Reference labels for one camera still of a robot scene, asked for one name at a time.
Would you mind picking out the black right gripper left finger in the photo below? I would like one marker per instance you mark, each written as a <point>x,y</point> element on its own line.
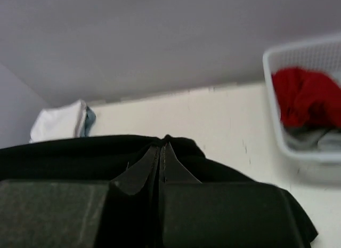
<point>47,212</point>

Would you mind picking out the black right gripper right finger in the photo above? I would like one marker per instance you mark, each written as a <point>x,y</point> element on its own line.
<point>222,214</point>

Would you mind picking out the black t shirt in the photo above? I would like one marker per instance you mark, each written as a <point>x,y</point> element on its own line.
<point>99,157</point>

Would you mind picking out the folded white t shirt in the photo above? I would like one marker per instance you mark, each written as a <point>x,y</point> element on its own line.
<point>65,122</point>

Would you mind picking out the grey t shirt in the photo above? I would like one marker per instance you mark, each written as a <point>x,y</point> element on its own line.
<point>313,138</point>

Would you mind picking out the red t shirt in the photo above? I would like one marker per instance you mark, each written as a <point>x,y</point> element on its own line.
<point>307,98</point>

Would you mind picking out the white plastic basket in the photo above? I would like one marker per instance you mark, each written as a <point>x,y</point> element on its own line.
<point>321,53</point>

